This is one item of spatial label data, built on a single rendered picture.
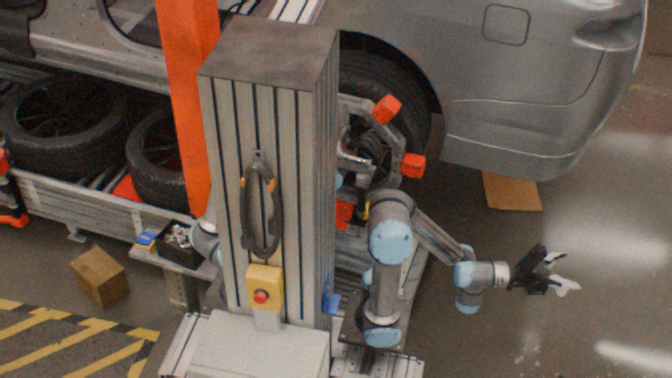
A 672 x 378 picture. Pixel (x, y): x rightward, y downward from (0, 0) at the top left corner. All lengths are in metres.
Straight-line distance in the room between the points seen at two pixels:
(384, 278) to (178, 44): 1.17
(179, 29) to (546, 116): 1.46
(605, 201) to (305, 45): 3.06
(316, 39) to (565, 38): 1.41
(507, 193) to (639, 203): 0.74
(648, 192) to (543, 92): 1.73
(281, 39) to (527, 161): 1.78
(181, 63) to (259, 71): 1.27
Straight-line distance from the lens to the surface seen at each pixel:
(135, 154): 3.79
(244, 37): 1.68
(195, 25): 2.69
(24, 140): 4.04
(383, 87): 3.04
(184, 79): 2.85
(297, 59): 1.60
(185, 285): 3.46
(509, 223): 4.17
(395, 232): 2.00
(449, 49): 2.99
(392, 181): 3.16
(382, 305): 2.26
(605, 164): 4.71
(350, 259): 3.65
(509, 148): 3.20
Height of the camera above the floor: 2.91
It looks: 43 degrees down
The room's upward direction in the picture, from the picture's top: 1 degrees clockwise
